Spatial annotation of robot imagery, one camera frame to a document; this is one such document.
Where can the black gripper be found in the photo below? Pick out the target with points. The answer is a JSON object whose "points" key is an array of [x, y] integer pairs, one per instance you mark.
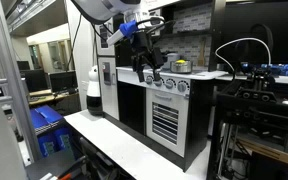
{"points": [[145, 53]]}

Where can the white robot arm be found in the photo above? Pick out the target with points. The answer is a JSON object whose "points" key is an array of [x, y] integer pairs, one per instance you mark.
{"points": [[137, 26]]}

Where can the white fridge door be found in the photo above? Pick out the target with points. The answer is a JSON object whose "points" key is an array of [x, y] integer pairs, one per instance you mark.
{"points": [[108, 85]]}

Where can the white oven door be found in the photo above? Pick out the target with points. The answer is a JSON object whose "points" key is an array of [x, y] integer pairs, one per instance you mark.
{"points": [[167, 116]]}

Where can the silver pot with yellow item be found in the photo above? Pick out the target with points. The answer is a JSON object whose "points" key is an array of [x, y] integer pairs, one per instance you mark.
{"points": [[181, 66]]}

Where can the toy kitchen play set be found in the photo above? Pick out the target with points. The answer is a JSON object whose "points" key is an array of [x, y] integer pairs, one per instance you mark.
{"points": [[185, 33]]}

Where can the black computer monitor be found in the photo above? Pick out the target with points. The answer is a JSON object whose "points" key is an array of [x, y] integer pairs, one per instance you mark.
{"points": [[63, 81]]}

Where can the blue storage box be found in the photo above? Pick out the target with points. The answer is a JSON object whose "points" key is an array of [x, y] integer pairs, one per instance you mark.
{"points": [[44, 118]]}

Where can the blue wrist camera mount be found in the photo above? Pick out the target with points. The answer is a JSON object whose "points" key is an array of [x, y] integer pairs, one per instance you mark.
{"points": [[127, 29]]}

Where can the white and black camera robot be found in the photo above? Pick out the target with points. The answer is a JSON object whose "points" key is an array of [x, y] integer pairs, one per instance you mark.
{"points": [[93, 96]]}

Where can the black 3D printer frame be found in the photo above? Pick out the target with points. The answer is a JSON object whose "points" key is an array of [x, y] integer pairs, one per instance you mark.
{"points": [[250, 132]]}

